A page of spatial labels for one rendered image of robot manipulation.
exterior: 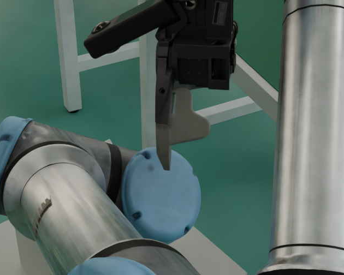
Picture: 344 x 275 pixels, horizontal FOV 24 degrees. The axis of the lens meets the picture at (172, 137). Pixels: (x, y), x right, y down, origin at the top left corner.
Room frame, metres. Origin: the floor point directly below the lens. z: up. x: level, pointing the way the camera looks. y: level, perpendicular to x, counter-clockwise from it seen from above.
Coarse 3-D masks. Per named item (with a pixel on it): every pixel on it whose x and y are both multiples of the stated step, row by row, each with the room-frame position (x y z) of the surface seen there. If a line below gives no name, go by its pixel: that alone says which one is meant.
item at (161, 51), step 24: (192, 0) 0.74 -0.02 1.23; (216, 0) 0.75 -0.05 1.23; (168, 24) 0.77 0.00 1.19; (192, 24) 0.76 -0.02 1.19; (216, 24) 0.75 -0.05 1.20; (168, 48) 0.74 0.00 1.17; (192, 48) 0.73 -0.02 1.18; (216, 48) 0.73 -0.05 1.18; (192, 72) 0.74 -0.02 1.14; (216, 72) 0.74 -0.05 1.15
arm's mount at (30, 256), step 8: (16, 232) 0.83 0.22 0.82; (24, 240) 0.81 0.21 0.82; (24, 248) 0.81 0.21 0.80; (32, 248) 0.80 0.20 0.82; (24, 256) 0.82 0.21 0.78; (32, 256) 0.80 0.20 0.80; (40, 256) 0.78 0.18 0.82; (24, 264) 0.82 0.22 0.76; (32, 264) 0.80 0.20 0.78; (40, 264) 0.78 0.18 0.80; (32, 272) 0.80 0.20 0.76; (40, 272) 0.79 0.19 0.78; (48, 272) 0.77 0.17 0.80
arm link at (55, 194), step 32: (0, 128) 0.74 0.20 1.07; (32, 128) 0.73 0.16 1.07; (0, 160) 0.68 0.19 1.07; (32, 160) 0.67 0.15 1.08; (64, 160) 0.67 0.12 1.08; (96, 160) 0.72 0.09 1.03; (0, 192) 0.66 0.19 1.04; (32, 192) 0.62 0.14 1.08; (64, 192) 0.58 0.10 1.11; (96, 192) 0.59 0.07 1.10; (32, 224) 0.58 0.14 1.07; (64, 224) 0.52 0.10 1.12; (96, 224) 0.50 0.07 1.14; (128, 224) 0.52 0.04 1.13; (64, 256) 0.48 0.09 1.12; (96, 256) 0.43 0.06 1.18; (128, 256) 0.42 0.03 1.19; (160, 256) 0.42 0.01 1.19
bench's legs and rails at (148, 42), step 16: (144, 0) 1.89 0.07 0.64; (144, 48) 1.90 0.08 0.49; (144, 64) 1.90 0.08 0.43; (144, 80) 1.90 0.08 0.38; (144, 96) 1.91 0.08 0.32; (144, 112) 1.91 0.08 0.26; (208, 112) 2.00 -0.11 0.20; (224, 112) 2.01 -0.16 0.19; (240, 112) 2.04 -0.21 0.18; (144, 128) 1.91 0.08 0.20; (144, 144) 1.91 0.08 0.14
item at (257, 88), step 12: (240, 60) 1.41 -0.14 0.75; (240, 72) 1.38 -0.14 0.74; (252, 72) 1.37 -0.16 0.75; (240, 84) 1.38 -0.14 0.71; (252, 84) 1.34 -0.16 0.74; (264, 84) 1.32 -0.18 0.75; (252, 96) 1.34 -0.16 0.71; (264, 96) 1.30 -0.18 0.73; (276, 96) 1.28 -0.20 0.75; (264, 108) 1.30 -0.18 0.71; (276, 108) 1.26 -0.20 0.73; (276, 120) 1.26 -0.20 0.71
